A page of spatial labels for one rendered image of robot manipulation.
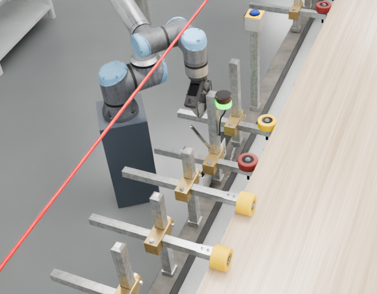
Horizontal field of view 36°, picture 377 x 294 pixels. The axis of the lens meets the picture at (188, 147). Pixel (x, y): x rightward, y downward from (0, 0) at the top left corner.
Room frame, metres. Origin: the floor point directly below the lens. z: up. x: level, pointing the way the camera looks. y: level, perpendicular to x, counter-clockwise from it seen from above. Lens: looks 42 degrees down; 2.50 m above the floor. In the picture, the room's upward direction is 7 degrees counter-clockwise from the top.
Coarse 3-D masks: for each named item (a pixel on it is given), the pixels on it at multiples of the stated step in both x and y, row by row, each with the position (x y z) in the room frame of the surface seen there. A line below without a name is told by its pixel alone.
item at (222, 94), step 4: (220, 92) 1.73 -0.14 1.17; (224, 92) 1.73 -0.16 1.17; (228, 92) 1.73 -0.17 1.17; (216, 96) 1.71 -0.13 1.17; (220, 96) 1.71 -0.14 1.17; (224, 96) 1.71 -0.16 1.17; (228, 96) 1.70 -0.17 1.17; (216, 108) 1.72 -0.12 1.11; (224, 112) 1.72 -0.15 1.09; (220, 120) 1.73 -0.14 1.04
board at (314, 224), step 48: (336, 0) 2.78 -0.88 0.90; (336, 48) 2.33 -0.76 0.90; (336, 96) 1.97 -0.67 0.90; (288, 144) 1.70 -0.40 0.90; (336, 144) 1.67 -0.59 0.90; (288, 192) 1.44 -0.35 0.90; (336, 192) 1.41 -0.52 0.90; (240, 240) 1.25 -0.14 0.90; (288, 240) 1.22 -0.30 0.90; (336, 240) 1.20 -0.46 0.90; (240, 288) 1.06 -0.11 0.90; (288, 288) 1.04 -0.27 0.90; (336, 288) 1.02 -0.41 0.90
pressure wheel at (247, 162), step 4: (240, 156) 1.65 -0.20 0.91; (244, 156) 1.65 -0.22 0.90; (248, 156) 1.65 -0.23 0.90; (252, 156) 1.65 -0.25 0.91; (256, 156) 1.64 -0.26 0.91; (240, 160) 1.63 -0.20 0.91; (244, 160) 1.63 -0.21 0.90; (248, 160) 1.63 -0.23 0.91; (252, 160) 1.63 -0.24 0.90; (256, 160) 1.62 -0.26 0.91; (240, 164) 1.61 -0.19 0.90; (244, 164) 1.61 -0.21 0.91; (248, 164) 1.60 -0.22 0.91; (252, 164) 1.60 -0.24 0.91; (240, 168) 1.61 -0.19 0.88; (244, 168) 1.60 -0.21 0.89; (248, 168) 1.59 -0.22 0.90; (252, 168) 1.60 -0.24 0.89; (248, 176) 1.63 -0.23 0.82
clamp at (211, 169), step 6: (222, 150) 1.74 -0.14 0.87; (210, 156) 1.71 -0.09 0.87; (216, 156) 1.71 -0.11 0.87; (222, 156) 1.73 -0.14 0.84; (204, 162) 1.68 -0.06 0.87; (216, 162) 1.68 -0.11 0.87; (204, 168) 1.67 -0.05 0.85; (210, 168) 1.66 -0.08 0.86; (216, 168) 1.67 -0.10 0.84; (210, 174) 1.66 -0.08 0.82
